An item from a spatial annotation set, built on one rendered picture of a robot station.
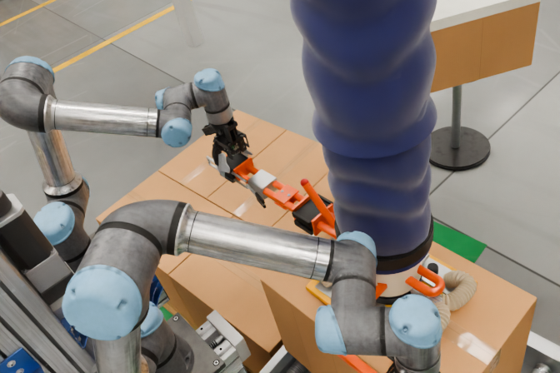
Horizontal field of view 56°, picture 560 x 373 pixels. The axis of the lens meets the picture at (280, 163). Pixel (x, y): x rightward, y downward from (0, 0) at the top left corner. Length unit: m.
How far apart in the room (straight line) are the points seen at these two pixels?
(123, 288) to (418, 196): 0.59
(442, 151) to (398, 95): 2.46
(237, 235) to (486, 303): 0.74
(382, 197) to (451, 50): 1.74
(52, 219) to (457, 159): 2.35
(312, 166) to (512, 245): 1.09
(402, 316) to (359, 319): 0.07
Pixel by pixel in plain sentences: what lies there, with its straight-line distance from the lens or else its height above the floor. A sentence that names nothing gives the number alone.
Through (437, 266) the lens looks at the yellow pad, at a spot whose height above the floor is 1.08.
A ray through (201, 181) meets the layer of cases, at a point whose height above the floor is 0.54.
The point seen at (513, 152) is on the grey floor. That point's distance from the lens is 3.39.
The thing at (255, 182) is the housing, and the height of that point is 1.18.
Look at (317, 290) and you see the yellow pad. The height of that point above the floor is 1.05.
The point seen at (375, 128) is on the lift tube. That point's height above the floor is 1.66.
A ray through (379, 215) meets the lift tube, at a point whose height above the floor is 1.43.
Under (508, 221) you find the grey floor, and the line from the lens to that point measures 3.00.
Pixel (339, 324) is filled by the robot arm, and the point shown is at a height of 1.50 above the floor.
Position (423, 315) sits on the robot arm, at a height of 1.52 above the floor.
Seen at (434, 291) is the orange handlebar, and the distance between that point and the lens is 1.28.
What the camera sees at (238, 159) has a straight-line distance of 1.66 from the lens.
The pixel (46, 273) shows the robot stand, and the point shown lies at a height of 1.34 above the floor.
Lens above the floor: 2.23
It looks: 40 degrees down
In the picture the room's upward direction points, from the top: 15 degrees counter-clockwise
